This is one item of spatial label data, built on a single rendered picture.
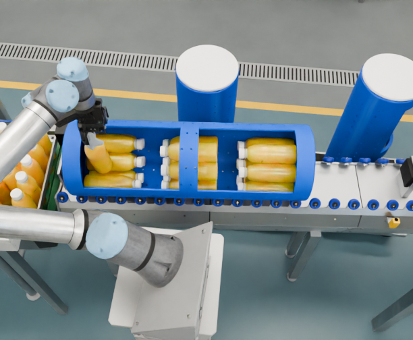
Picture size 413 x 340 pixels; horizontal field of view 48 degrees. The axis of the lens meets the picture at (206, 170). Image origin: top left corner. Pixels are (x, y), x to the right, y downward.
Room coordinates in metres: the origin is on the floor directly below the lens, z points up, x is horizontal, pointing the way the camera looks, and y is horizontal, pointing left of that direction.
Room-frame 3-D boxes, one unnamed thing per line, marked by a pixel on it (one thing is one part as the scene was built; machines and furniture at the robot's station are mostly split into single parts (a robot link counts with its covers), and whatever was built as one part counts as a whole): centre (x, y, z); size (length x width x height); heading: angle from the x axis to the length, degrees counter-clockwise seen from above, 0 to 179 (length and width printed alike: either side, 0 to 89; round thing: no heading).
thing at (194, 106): (1.46, 0.01, 0.59); 0.28 x 0.28 x 0.88
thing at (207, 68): (1.46, 0.01, 1.03); 0.28 x 0.28 x 0.01
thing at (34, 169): (0.91, 0.67, 0.99); 0.07 x 0.07 x 0.19
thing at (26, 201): (0.76, 0.67, 0.99); 0.07 x 0.07 x 0.19
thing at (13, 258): (0.64, 0.75, 0.50); 0.04 x 0.04 x 1.00; 0
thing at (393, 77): (1.44, -0.82, 1.03); 0.28 x 0.28 x 0.01
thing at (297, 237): (1.00, -0.50, 0.31); 0.06 x 0.06 x 0.63; 0
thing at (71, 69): (0.87, 0.37, 1.58); 0.09 x 0.08 x 0.11; 139
